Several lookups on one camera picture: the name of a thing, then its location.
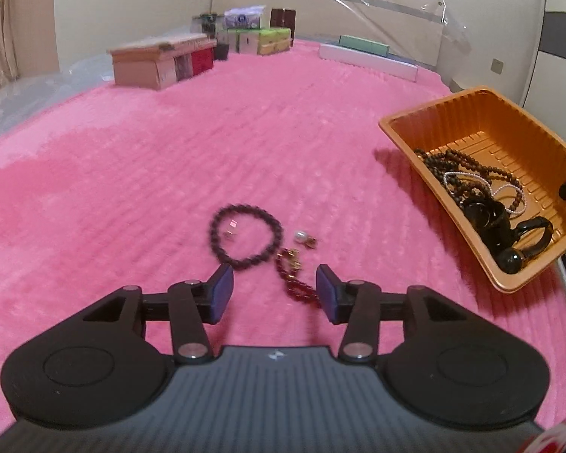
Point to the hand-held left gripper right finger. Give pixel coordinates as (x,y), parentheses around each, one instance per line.
(325,292)

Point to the dark brown box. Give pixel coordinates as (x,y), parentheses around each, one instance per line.
(283,21)

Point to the pink blanket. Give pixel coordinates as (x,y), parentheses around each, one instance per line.
(170,174)

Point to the brown cardboard box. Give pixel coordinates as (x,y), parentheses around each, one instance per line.
(160,61)

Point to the orange plastic tray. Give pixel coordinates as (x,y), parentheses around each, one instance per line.
(523,141)

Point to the green yellow tissue box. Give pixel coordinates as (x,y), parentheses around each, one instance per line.
(276,40)

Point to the blue white tissue pack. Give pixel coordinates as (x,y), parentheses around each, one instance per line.
(245,18)

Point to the long white box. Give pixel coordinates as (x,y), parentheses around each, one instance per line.
(368,59)

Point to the small black cup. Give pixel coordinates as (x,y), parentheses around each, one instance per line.
(221,51)

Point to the small gold earring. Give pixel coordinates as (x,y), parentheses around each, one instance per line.
(230,230)

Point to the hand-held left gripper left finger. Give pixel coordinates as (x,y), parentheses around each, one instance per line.
(219,292)

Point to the clear plastic sheet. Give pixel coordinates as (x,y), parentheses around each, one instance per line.
(386,4)

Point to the white green tissue box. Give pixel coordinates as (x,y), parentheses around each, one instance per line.
(243,41)

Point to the pearl earring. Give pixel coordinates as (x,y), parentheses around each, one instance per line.
(302,237)

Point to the dark glass jar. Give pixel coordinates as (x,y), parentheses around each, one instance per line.
(204,23)

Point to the wall socket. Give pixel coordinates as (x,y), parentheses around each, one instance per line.
(498,66)

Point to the cream bed headboard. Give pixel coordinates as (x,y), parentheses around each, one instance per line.
(339,14)

